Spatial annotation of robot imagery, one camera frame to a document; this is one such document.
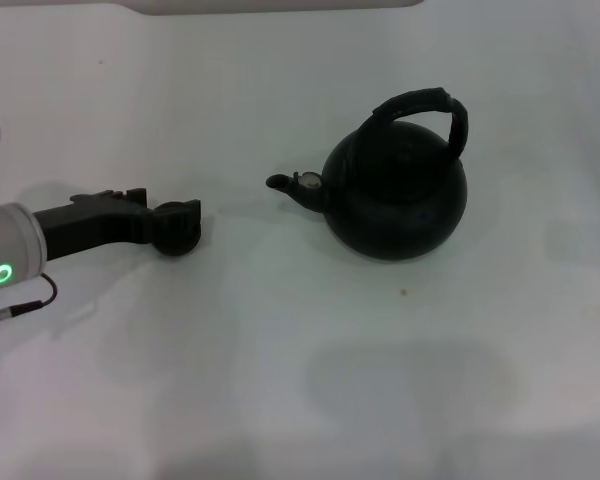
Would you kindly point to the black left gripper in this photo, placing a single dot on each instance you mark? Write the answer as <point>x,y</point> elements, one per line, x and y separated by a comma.
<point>95,225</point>

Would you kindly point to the small black teacup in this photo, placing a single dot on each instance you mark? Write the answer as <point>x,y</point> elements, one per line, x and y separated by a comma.
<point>177,242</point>

